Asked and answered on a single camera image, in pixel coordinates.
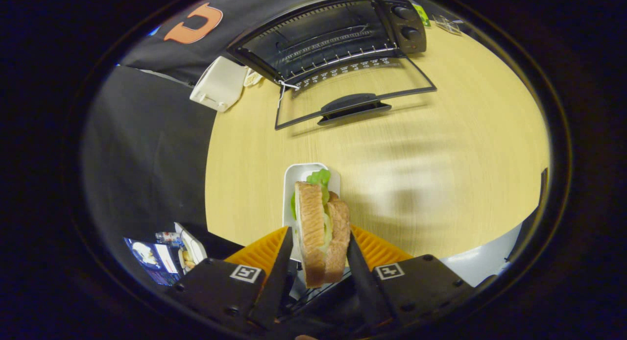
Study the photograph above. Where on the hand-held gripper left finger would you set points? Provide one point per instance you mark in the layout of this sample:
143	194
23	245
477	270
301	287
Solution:
279	276

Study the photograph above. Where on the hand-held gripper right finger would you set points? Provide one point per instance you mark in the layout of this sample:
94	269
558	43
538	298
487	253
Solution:
360	276

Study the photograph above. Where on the toast sandwich with lettuce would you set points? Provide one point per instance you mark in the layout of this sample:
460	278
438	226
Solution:
313	232

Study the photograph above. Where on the black toaster oven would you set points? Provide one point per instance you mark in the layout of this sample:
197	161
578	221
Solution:
411	31

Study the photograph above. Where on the white open box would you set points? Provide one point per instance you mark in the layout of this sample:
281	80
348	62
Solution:
196	249

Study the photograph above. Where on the white pop-up toaster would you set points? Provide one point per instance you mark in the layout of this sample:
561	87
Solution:
218	85

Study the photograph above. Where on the white rectangular plate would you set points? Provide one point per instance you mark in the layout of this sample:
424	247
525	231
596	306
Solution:
296	176

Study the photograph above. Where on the blue printed packet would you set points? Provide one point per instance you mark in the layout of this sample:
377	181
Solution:
149	259

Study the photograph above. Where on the dark panel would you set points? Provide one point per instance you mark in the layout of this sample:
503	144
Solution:
531	227

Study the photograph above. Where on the clear bottle with green label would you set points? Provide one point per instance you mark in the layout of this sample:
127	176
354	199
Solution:
421	14

